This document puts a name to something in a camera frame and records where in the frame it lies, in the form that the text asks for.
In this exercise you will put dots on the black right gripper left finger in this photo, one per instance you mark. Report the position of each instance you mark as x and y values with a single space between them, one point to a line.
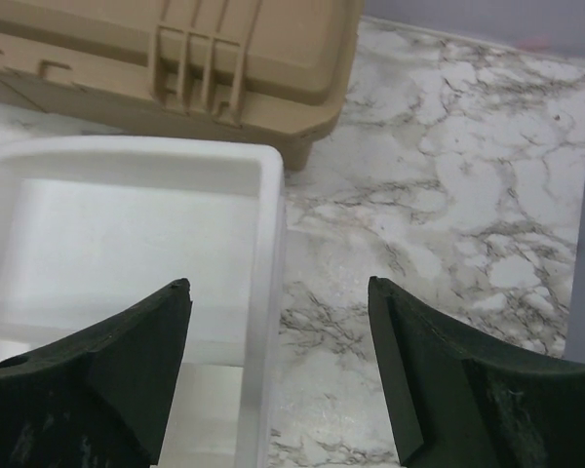
102 396

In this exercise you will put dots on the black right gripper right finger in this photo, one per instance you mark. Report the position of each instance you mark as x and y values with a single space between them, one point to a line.
458 397

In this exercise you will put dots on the white plastic drawer organizer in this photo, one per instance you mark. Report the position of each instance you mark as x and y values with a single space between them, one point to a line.
90 225

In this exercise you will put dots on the tan plastic toolbox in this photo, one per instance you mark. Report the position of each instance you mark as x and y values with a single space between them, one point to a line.
265 72

